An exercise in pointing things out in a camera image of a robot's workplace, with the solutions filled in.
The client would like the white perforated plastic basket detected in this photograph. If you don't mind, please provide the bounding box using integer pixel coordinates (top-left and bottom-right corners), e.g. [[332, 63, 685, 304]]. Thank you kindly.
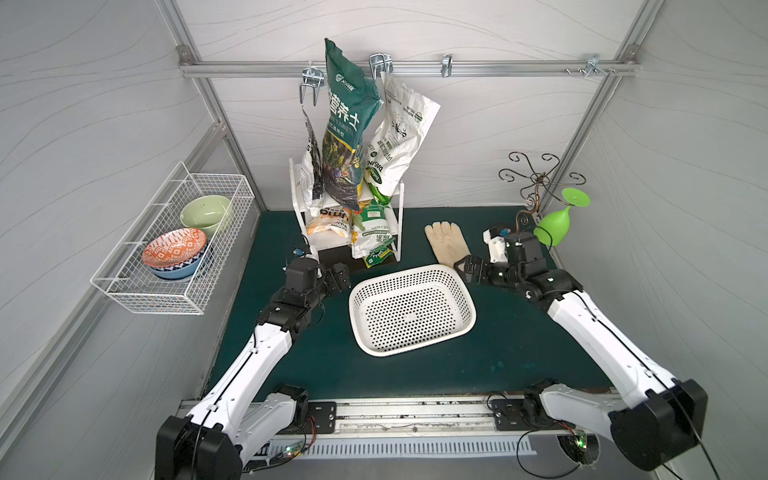
[[349, 264, 477, 357]]

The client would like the white green shelf bag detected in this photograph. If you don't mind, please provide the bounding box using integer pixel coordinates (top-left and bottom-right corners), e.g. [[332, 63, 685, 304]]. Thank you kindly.
[[350, 200, 394, 259]]

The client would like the black white fertilizer bag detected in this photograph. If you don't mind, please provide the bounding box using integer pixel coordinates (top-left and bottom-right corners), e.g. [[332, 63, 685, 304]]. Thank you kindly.
[[299, 110, 324, 216]]

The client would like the white green fertilizer bag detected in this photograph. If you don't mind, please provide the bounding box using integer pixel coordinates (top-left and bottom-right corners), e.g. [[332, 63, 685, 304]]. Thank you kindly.
[[364, 74, 441, 205]]

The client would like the dark green soil bag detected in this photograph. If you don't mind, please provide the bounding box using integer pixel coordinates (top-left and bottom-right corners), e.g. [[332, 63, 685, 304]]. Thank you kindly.
[[321, 39, 382, 211]]

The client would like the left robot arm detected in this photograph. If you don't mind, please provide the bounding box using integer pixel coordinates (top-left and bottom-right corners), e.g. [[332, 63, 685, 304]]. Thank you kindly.
[[154, 257, 351, 479]]

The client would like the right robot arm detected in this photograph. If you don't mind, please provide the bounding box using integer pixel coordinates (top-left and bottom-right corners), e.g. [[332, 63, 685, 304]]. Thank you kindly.
[[453, 227, 708, 471]]

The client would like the white two-tier shelf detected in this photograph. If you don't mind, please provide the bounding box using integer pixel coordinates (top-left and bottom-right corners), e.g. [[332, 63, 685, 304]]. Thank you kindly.
[[288, 158, 405, 272]]

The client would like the orange snack bag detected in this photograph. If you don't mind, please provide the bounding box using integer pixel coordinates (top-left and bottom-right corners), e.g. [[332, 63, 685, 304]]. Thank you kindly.
[[306, 206, 351, 238]]

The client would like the white work glove red cuff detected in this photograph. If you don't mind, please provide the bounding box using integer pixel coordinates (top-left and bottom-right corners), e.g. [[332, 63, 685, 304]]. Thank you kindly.
[[424, 221, 470, 268]]

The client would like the green plastic wine glass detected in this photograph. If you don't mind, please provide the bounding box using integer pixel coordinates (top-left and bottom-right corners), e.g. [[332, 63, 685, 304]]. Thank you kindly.
[[533, 187, 591, 248]]

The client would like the small yellow green packet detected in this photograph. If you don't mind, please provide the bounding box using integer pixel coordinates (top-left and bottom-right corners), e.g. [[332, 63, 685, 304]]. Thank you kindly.
[[364, 244, 396, 268]]

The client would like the copper scroll stand rod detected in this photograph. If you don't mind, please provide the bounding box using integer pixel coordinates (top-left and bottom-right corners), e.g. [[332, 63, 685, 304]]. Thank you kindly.
[[498, 151, 587, 232]]

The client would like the light green bowl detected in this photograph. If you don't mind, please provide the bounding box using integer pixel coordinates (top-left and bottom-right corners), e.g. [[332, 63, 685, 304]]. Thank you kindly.
[[179, 195, 234, 240]]

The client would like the blue bowl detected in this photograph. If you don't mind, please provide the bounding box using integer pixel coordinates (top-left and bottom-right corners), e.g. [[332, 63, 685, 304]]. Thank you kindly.
[[147, 247, 207, 280]]

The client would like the orange patterned bowl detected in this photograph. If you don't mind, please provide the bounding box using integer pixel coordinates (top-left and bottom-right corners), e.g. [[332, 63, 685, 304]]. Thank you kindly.
[[141, 228, 207, 268]]

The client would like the metal double hook left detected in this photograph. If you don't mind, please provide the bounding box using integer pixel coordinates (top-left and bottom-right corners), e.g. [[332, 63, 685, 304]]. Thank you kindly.
[[299, 65, 325, 106]]

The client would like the metal double hook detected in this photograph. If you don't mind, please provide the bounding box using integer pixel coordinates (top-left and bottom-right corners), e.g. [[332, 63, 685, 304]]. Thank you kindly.
[[299, 65, 325, 106], [369, 53, 394, 80]]

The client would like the metal clip hook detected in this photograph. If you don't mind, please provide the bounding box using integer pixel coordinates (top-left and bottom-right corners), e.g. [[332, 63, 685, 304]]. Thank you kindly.
[[440, 54, 453, 78]]

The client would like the metal double hook middle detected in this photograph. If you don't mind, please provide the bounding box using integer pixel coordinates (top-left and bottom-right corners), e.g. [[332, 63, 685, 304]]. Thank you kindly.
[[369, 53, 394, 80]]

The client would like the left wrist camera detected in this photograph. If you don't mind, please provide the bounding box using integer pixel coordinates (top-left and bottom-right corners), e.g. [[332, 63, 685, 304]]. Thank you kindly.
[[292, 243, 319, 261]]

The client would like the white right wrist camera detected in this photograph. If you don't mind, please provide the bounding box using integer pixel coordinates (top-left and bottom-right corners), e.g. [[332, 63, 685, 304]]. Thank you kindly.
[[483, 226, 511, 264]]

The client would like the white wire wall basket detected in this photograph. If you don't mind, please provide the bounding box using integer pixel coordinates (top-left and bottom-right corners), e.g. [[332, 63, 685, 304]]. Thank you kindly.
[[91, 163, 254, 315]]

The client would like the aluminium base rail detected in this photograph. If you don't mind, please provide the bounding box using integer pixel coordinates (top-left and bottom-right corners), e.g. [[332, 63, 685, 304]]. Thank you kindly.
[[275, 393, 530, 439]]

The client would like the wire bundle left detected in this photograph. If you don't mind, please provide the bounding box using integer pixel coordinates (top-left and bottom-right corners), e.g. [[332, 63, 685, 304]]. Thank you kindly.
[[245, 413, 318, 472]]

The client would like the white slotted cable duct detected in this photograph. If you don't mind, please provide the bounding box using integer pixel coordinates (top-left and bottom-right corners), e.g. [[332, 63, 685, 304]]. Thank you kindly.
[[299, 436, 537, 460]]

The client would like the black cable right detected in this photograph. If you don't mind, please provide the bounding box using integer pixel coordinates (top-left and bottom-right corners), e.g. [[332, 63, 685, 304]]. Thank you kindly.
[[515, 428, 586, 480]]

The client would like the metal bracket hook right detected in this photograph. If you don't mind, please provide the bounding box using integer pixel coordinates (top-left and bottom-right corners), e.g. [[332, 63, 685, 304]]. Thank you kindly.
[[563, 54, 619, 79]]

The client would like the aluminium frame post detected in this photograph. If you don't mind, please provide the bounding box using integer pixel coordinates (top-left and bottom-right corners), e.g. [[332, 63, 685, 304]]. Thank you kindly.
[[555, 0, 665, 180]]

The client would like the horizontal aluminium rail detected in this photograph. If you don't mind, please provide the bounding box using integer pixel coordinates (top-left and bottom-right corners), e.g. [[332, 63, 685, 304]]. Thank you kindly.
[[178, 45, 641, 79]]

